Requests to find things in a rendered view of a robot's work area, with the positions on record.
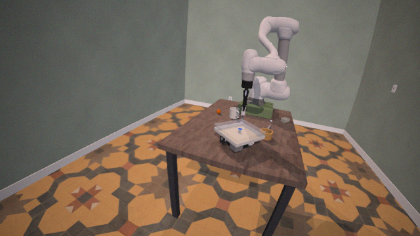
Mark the white ceramic mug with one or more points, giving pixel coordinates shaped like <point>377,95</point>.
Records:
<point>234,114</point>

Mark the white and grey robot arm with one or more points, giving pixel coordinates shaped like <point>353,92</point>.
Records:
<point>273,64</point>

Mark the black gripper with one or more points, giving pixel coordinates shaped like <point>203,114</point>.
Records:
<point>247,85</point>

